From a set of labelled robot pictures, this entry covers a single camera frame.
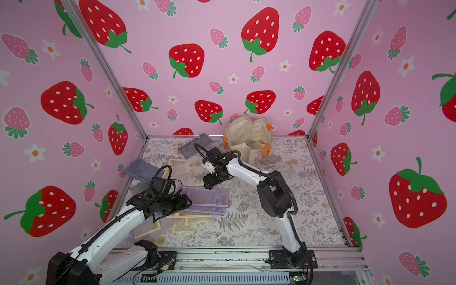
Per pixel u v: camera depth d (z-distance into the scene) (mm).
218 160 701
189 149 1145
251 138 1115
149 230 810
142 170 1051
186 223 837
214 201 901
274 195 542
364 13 704
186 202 747
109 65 873
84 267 389
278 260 731
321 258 757
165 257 752
